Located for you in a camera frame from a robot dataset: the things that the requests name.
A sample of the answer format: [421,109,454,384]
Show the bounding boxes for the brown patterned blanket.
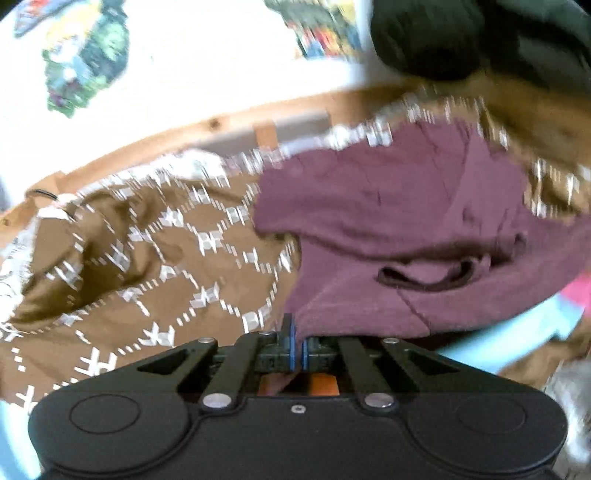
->
[0,78,591,408]

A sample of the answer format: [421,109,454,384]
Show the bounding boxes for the blonde figure wall poster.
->
[41,0,131,119]

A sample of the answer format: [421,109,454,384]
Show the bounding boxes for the maroon sweater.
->
[253,121,591,341]

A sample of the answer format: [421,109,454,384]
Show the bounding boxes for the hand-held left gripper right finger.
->
[301,336,463,415]

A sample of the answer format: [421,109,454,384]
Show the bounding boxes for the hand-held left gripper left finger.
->
[136,314,297,412]

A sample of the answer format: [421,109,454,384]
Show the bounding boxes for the landscape wall poster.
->
[264,0,366,61]

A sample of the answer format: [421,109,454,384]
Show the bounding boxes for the red-haired figure wall poster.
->
[13,0,100,39]

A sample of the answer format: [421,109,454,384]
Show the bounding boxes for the wooden bed frame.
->
[0,87,371,228]

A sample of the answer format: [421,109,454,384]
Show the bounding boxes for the black puffy jacket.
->
[370,0,591,89]

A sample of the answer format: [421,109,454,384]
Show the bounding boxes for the orange and blue blanket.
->
[0,270,591,480]

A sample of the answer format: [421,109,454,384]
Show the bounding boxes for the black cable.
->
[25,188,64,204]

